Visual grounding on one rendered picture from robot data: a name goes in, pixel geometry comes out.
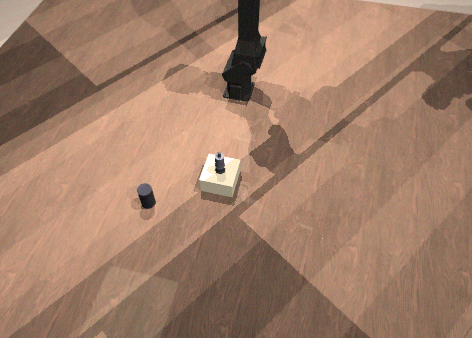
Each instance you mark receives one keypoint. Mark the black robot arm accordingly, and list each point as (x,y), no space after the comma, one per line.
(248,54)

